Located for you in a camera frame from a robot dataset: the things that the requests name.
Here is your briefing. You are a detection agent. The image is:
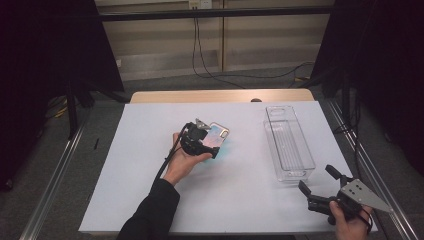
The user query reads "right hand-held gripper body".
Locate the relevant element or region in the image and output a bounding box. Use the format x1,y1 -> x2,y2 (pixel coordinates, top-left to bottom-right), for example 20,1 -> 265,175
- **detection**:
336,176 -> 394,221

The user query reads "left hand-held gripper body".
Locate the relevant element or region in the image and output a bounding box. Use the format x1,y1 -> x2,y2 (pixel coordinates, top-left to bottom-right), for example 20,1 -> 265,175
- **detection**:
179,118 -> 212,157

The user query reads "blue smartphone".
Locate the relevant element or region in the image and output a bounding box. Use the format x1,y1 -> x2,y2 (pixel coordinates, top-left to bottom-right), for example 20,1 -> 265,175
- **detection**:
203,122 -> 231,155

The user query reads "person's left hand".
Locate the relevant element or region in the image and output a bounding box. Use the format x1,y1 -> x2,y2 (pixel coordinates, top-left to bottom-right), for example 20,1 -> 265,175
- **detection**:
163,132 -> 213,187

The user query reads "person's right hand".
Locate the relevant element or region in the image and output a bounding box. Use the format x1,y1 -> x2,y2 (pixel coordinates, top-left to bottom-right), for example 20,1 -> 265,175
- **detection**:
329,200 -> 374,240

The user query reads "clear plastic storage box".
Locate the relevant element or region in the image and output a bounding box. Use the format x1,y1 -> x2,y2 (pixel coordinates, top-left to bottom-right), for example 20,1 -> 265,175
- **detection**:
263,105 -> 317,183

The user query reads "white table mat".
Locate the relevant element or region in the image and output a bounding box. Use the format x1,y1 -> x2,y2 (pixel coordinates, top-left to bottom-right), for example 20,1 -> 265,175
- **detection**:
78,100 -> 379,234

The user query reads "black curtain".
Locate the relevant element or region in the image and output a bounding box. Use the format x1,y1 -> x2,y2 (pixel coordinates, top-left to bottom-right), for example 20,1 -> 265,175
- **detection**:
0,0 -> 125,193
311,0 -> 424,175

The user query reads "black metal stand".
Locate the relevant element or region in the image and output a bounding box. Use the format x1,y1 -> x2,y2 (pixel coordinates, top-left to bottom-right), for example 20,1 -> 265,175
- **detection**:
65,78 -> 80,140

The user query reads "black horizontal metal bar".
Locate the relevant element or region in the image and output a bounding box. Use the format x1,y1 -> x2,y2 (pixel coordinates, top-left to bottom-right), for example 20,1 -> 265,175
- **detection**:
99,5 -> 335,23

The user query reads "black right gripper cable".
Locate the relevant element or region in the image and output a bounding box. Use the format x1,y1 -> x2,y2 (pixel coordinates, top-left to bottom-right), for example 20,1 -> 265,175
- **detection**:
359,208 -> 374,234

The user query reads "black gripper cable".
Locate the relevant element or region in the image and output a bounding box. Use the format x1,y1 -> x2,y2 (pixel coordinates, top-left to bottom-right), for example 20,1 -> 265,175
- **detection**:
155,123 -> 188,183
359,208 -> 374,234

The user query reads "silver metal floor rail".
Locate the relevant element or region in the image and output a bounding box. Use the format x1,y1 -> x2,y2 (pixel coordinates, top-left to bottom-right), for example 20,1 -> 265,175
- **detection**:
19,121 -> 88,240
328,99 -> 422,240

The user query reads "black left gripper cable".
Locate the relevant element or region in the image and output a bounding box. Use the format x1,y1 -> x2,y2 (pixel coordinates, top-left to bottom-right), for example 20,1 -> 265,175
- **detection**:
155,123 -> 188,183

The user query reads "black wall cable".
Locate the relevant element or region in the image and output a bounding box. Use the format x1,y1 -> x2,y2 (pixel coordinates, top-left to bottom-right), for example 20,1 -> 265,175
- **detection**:
195,18 -> 315,80
191,18 -> 248,90

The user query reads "white wall socket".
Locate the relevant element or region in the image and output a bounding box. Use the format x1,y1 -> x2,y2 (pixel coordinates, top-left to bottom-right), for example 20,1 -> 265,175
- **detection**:
188,0 -> 214,10

